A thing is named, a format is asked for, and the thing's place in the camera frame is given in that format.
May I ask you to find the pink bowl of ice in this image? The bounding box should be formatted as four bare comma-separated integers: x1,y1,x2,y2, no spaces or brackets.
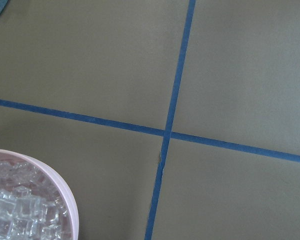
0,149,79,240

